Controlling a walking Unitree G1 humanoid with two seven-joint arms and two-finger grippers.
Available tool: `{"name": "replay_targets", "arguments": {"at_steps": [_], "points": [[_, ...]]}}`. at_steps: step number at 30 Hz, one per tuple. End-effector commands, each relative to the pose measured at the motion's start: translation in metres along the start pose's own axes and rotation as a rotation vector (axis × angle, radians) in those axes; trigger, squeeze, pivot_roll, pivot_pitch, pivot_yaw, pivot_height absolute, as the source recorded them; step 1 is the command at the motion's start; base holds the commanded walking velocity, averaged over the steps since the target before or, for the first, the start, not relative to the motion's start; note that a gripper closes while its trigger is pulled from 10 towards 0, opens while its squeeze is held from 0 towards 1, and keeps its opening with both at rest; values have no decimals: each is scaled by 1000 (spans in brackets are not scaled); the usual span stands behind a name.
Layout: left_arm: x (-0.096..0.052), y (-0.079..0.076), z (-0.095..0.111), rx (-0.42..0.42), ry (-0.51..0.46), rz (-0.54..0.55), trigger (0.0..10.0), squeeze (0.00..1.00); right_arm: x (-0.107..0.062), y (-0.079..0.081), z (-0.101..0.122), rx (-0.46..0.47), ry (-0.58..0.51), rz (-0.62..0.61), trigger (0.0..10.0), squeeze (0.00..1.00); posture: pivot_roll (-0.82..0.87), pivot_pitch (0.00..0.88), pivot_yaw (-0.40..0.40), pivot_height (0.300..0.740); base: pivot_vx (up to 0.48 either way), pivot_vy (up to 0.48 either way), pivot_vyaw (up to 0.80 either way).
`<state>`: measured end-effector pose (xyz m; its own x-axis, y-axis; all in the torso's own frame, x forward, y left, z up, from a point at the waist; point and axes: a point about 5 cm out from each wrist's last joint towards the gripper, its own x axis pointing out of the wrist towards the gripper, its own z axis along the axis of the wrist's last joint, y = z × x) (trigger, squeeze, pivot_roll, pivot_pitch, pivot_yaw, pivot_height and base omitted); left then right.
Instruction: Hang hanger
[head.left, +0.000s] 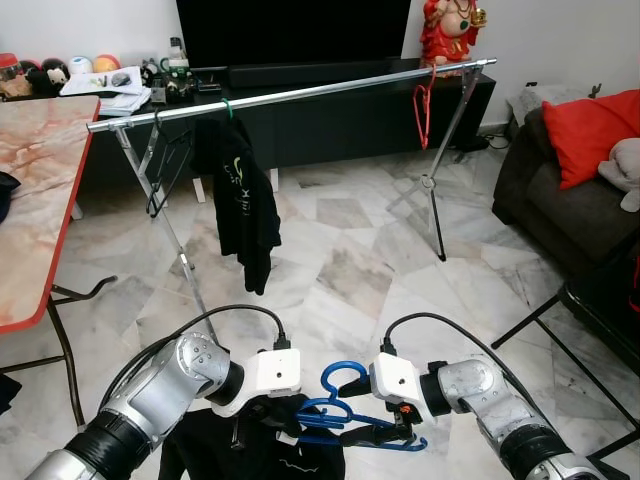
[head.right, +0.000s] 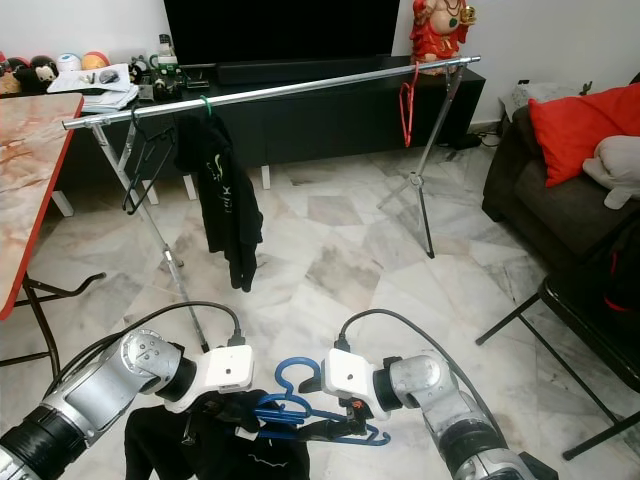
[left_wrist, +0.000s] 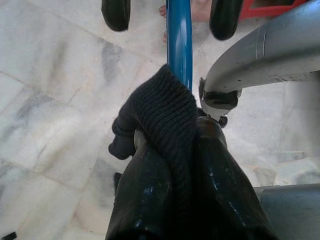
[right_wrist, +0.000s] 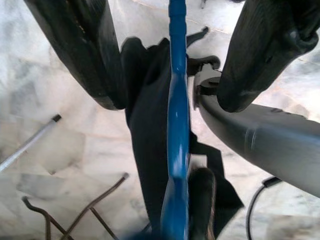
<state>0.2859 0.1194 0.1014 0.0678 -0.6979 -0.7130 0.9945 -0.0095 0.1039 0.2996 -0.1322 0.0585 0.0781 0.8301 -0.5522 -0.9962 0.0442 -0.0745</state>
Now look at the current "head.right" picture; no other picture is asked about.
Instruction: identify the black shirt with white logo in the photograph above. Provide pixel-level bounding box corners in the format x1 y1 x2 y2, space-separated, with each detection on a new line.
125 392 311 480

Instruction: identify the blue plastic hanger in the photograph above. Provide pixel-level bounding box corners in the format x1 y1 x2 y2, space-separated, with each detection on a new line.
253 356 391 447

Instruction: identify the red plastic hanger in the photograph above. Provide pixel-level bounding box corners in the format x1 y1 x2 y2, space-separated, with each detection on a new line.
398 65 421 149

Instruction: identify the black shirt with green logo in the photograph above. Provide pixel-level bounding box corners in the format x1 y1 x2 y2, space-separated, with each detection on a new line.
175 108 264 293

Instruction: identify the dark grey fabric sofa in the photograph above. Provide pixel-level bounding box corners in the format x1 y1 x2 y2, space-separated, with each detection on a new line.
482 95 640 273

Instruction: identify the black television console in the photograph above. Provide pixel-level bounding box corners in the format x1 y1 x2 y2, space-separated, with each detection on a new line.
60 55 486 196

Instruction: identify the marble table with red edge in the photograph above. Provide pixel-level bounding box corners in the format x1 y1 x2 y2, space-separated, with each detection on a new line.
0 95 106 386

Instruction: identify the black tape dispenser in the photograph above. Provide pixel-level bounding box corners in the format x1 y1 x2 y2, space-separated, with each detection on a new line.
150 76 181 99

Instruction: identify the silver metal clothes rack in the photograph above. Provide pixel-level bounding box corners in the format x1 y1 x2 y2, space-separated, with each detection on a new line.
62 56 482 353

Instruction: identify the black desk tray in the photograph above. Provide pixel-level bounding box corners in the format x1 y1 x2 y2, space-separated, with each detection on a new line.
184 66 217 91

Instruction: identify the stack of white papers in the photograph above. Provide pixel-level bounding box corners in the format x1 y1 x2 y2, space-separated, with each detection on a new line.
48 63 141 111

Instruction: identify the black soundbar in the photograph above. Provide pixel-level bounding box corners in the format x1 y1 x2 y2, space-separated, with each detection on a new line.
216 58 381 86

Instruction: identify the grey seal plush toy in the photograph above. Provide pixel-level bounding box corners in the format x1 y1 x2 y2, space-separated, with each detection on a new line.
582 135 640 211

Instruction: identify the side table with lace cloth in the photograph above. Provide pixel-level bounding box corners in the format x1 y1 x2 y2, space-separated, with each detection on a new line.
500 80 586 121

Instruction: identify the red cushion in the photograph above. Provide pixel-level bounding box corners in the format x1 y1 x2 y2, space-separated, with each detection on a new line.
528 84 640 189

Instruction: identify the clear bottle with green label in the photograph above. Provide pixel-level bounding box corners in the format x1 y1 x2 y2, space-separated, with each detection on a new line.
156 34 179 69

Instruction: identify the black mouse plush toy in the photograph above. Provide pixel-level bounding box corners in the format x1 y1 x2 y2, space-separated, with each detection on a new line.
12 55 59 93

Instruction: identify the black flat television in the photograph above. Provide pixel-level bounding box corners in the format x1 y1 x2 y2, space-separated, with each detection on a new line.
163 0 401 67

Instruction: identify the red laughing buddha statue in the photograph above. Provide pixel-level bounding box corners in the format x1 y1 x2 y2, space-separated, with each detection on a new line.
410 0 476 64

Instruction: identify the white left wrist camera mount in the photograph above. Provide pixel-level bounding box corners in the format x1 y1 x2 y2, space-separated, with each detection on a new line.
168 345 258 414

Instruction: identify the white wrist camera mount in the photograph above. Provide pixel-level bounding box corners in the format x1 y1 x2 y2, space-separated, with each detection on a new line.
323 347 383 416
168 345 258 414

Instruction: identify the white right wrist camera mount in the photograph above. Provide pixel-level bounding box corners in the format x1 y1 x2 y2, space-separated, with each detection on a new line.
323 347 383 416

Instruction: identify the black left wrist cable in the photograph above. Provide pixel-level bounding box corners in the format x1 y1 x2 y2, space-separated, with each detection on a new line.
65 300 246 401

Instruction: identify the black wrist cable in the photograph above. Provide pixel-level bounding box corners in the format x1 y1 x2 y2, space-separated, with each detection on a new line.
338 307 506 436
65 300 246 401

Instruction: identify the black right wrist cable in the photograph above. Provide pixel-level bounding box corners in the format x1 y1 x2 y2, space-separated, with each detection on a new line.
338 307 506 436

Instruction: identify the black wire hanger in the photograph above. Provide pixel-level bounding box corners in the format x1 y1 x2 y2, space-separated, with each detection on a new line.
122 105 176 216

